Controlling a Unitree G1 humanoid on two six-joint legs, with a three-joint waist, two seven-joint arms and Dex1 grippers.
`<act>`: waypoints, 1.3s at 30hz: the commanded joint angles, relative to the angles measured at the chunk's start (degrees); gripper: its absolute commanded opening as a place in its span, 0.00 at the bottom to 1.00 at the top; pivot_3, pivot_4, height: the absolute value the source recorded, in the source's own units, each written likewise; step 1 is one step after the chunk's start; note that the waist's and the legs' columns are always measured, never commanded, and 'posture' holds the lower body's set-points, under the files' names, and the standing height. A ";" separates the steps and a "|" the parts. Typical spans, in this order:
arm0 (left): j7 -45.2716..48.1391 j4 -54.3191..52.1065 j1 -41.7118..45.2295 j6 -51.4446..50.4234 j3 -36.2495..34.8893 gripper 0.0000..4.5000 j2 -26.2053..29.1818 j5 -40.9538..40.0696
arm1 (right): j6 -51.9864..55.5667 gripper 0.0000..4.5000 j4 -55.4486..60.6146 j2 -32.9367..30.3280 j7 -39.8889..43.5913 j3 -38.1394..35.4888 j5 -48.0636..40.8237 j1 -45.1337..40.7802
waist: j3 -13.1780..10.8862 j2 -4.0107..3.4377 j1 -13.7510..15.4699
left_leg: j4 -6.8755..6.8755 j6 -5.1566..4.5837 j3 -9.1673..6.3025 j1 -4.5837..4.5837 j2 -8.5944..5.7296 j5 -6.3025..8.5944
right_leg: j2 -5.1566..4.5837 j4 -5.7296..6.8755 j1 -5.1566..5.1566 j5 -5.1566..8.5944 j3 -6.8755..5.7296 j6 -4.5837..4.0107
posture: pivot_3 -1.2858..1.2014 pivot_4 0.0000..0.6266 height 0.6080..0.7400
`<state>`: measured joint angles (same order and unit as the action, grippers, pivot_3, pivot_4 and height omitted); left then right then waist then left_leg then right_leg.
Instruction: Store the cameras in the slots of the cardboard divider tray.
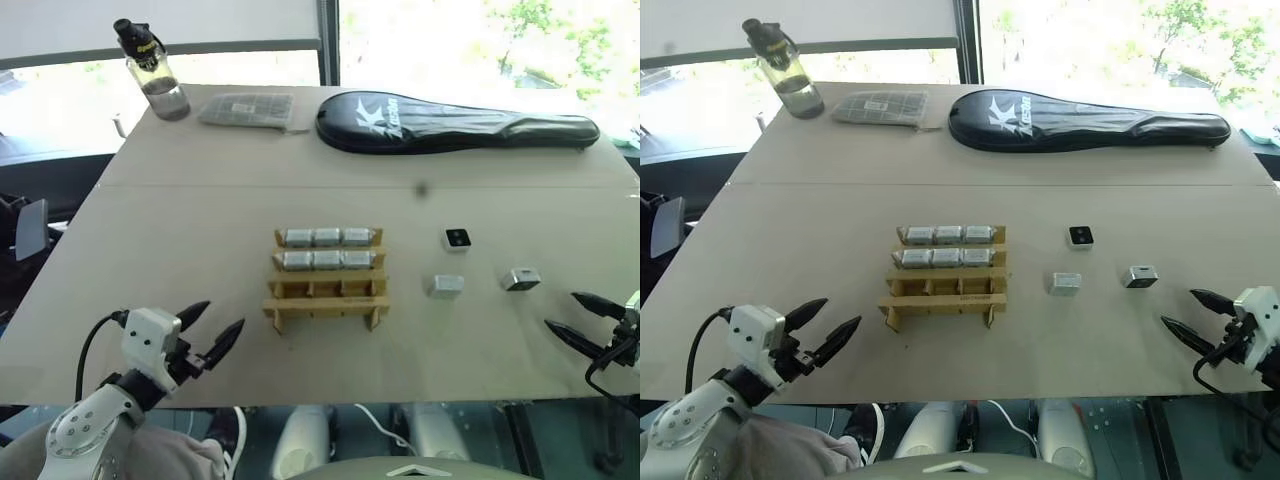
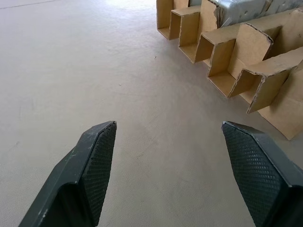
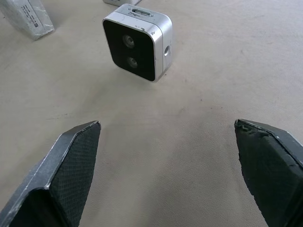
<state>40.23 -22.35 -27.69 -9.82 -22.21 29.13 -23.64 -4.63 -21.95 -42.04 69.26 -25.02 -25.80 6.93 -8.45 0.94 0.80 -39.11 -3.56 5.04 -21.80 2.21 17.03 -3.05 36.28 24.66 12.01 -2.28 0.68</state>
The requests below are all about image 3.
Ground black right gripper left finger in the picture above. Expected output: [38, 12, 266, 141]
[0, 121, 101, 227]

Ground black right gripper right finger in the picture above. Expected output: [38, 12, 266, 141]
[234, 119, 303, 227]

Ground grey box with label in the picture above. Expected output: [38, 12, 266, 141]
[0, 0, 55, 42]

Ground small silver object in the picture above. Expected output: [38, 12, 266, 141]
[103, 0, 143, 6]

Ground silver dual-lens camera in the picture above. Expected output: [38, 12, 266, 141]
[102, 3, 173, 83]

